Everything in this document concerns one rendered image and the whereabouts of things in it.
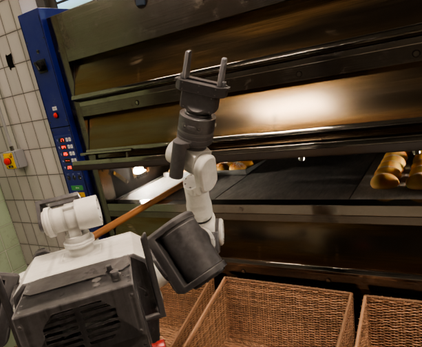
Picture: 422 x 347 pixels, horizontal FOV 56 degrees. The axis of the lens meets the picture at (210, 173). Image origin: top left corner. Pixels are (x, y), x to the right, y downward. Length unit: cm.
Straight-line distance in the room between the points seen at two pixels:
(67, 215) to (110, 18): 114
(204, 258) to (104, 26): 126
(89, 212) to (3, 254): 204
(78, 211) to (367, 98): 94
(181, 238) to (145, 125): 101
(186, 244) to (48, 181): 164
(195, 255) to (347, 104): 77
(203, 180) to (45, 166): 152
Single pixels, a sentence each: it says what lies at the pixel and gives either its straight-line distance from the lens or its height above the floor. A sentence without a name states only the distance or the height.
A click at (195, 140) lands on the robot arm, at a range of 94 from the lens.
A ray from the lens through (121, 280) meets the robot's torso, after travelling 73.
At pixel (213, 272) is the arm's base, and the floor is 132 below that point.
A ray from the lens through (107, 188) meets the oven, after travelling 212.
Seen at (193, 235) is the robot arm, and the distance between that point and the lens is 86.
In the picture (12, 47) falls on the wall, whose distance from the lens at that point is 237.
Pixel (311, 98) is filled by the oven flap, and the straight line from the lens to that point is 143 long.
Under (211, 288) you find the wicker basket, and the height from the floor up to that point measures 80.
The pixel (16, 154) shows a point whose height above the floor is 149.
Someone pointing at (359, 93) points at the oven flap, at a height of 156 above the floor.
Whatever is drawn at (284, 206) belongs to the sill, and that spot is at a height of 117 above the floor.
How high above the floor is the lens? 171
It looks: 14 degrees down
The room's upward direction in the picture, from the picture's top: 11 degrees counter-clockwise
